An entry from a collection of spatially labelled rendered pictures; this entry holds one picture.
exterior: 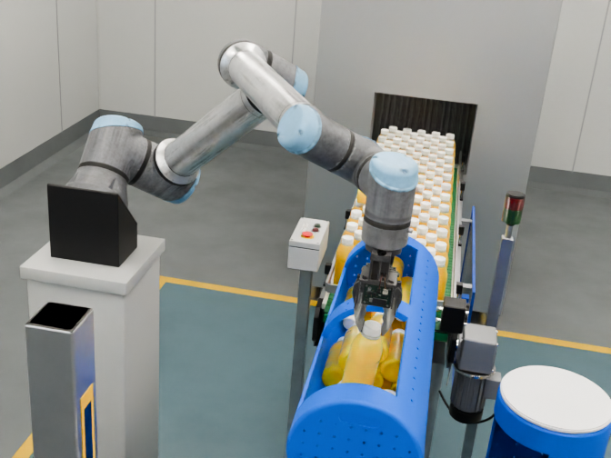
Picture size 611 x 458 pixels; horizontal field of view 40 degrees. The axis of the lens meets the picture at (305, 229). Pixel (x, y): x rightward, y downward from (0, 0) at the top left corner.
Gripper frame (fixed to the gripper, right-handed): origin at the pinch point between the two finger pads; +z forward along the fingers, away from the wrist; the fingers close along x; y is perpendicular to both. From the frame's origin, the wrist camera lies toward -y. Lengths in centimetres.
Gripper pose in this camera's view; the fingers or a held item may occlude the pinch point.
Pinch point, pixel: (372, 325)
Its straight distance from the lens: 172.2
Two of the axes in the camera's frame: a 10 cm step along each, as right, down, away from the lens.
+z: -0.9, 9.1, 4.2
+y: -1.9, 3.9, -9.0
